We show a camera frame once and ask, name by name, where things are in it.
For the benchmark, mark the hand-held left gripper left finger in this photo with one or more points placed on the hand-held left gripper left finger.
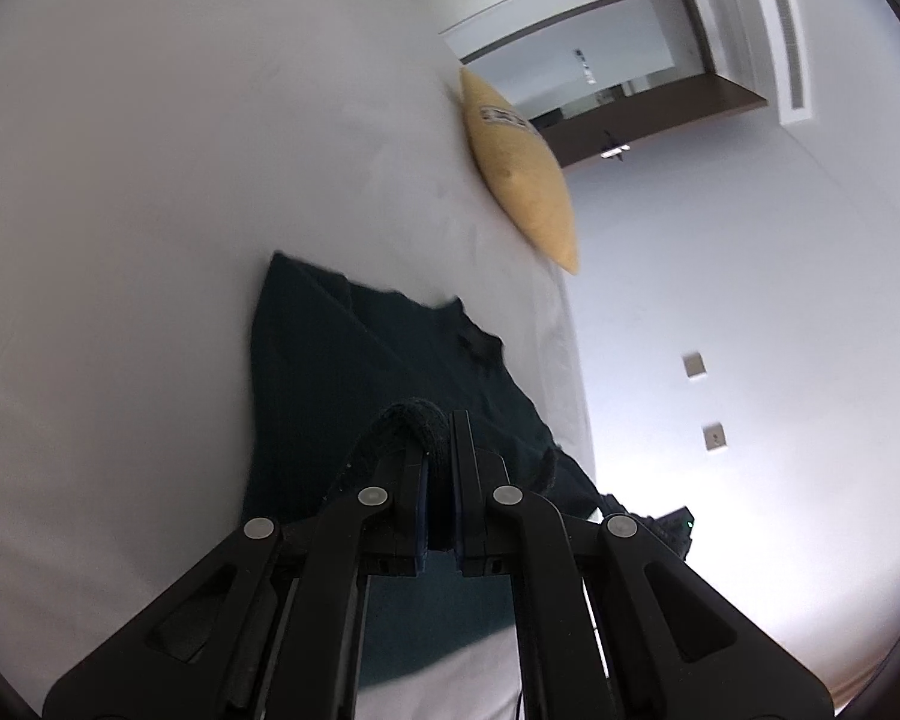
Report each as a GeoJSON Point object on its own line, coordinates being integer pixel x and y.
{"type": "Point", "coordinates": [422, 517]}

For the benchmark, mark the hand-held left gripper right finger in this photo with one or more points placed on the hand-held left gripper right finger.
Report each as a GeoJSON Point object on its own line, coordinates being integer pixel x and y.
{"type": "Point", "coordinates": [458, 517]}

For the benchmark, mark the dark green sweater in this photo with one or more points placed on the dark green sweater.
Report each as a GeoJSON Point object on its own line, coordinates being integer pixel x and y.
{"type": "Point", "coordinates": [330, 360]}

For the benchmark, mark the yellow pillow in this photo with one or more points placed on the yellow pillow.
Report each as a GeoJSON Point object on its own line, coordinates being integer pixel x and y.
{"type": "Point", "coordinates": [525, 180]}

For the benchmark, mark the white bed sheet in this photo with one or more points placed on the white bed sheet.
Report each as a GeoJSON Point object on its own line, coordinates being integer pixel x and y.
{"type": "Point", "coordinates": [157, 165]}

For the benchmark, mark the ceiling air vent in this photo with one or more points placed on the ceiling air vent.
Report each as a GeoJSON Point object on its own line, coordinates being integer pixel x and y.
{"type": "Point", "coordinates": [787, 45]}

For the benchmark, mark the square wall switch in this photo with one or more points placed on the square wall switch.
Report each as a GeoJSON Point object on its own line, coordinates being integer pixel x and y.
{"type": "Point", "coordinates": [695, 365]}
{"type": "Point", "coordinates": [715, 437]}

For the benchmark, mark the wall switch panel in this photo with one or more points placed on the wall switch panel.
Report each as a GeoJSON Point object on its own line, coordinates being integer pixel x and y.
{"type": "Point", "coordinates": [585, 67]}

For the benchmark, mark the dark brown door frame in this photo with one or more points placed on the dark brown door frame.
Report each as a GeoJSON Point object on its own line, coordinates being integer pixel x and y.
{"type": "Point", "coordinates": [727, 45]}

